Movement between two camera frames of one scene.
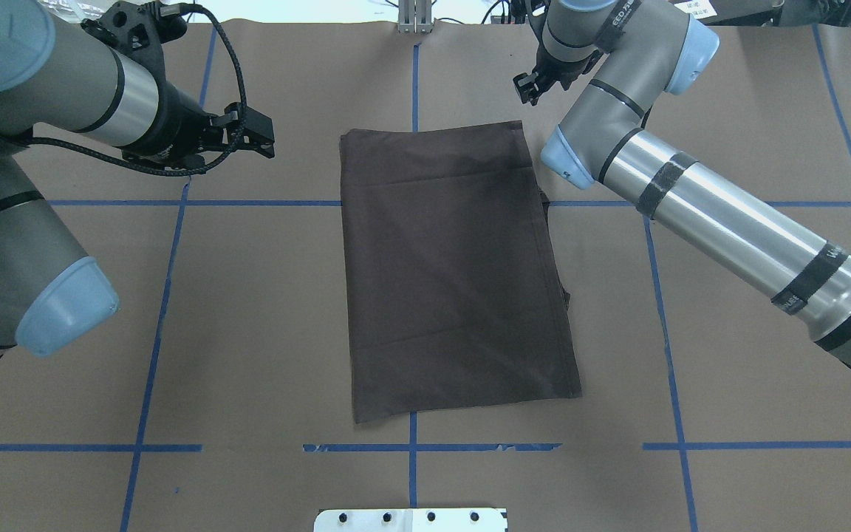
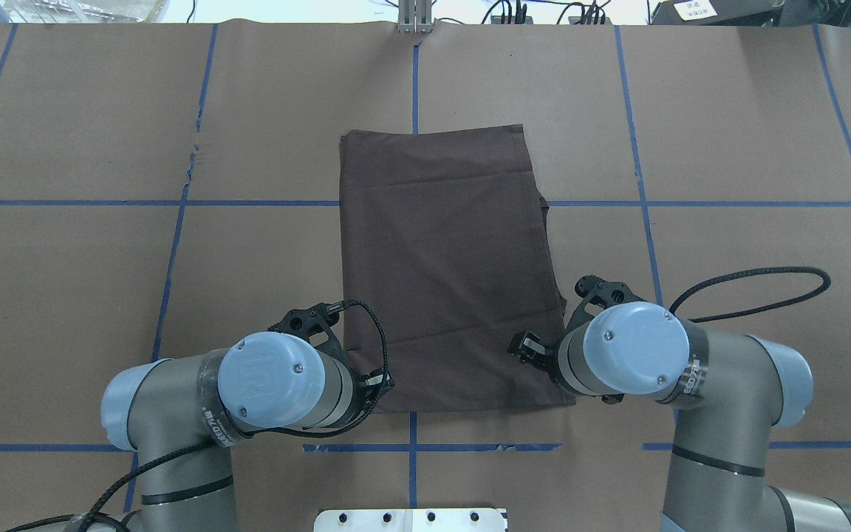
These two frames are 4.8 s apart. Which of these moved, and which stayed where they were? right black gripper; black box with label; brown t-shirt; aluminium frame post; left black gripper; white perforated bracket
Moved: left black gripper; right black gripper
Stayed: white perforated bracket; brown t-shirt; black box with label; aluminium frame post
